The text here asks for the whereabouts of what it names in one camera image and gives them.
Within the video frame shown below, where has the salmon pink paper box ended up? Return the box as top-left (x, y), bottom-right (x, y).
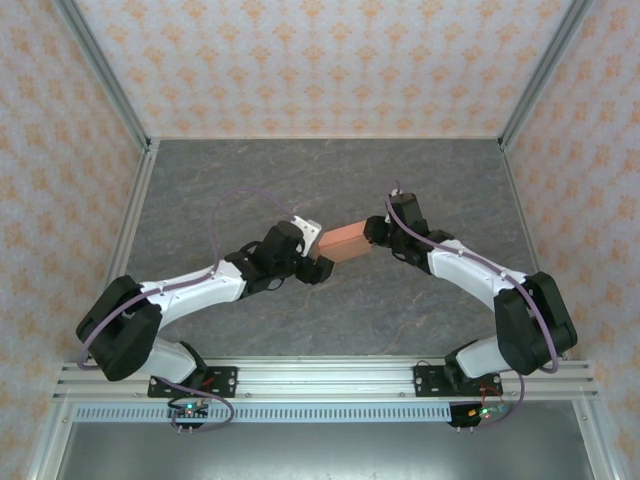
top-left (317, 218), bottom-right (374, 265)

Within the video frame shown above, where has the wide aluminium profile beam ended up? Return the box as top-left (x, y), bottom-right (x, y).
top-left (53, 357), bottom-right (600, 401)

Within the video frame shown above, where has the grey metal sheet panel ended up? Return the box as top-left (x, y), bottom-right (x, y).
top-left (54, 422), bottom-right (599, 480)

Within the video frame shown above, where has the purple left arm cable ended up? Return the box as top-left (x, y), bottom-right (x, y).
top-left (78, 187), bottom-right (299, 435)

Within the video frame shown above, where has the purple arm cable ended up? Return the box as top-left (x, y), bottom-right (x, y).
top-left (383, 179), bottom-right (561, 434)
top-left (78, 187), bottom-right (299, 435)

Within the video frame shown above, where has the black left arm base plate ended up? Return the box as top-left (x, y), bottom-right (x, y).
top-left (147, 366), bottom-right (239, 400)

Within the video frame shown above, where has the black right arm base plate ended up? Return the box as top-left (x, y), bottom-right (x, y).
top-left (413, 364), bottom-right (501, 400)

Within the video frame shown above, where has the grey slotted cable duct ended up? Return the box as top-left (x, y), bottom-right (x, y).
top-left (73, 404), bottom-right (562, 424)

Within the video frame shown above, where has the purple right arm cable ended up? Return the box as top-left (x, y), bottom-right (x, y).
top-left (383, 179), bottom-right (561, 434)

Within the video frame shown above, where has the aluminium frame post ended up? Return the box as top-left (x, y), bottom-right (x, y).
top-left (499, 0), bottom-right (599, 151)
top-left (52, 0), bottom-right (154, 151)

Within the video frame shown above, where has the aluminium frame leg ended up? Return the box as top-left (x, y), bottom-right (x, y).
top-left (572, 399), bottom-right (624, 480)
top-left (27, 399), bottom-right (76, 480)

